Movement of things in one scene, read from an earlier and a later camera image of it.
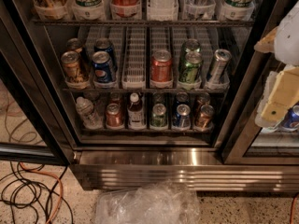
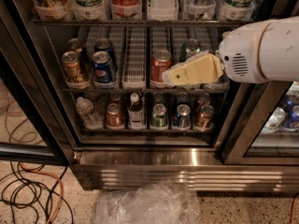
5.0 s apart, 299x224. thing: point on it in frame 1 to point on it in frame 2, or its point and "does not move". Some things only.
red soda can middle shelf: x=162 y=66 does not move
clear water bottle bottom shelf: x=89 y=116 does not move
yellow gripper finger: x=266 y=44 to x=226 y=34
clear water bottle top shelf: x=163 y=0 does not move
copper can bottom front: x=114 y=116 does not move
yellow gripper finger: x=281 y=93 to x=205 y=68
